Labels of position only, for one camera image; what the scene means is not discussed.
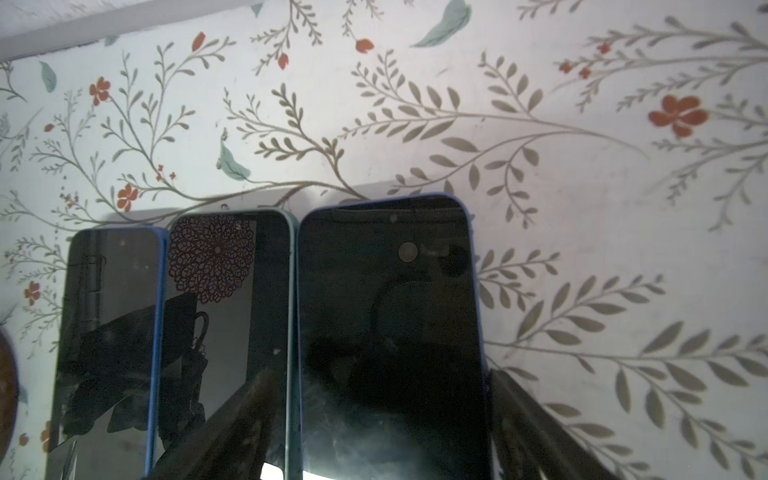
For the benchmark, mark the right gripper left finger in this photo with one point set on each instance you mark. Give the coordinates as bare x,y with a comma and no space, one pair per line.
233,443

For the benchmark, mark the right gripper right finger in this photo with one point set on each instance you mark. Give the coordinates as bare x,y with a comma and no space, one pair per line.
529,443

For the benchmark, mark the teal green phone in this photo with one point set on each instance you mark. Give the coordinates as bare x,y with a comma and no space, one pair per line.
229,305

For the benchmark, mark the blue phone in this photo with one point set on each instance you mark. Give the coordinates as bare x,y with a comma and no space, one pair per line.
104,404
392,376

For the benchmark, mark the wooden base phone stand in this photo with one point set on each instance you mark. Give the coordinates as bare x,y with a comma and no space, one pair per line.
9,394

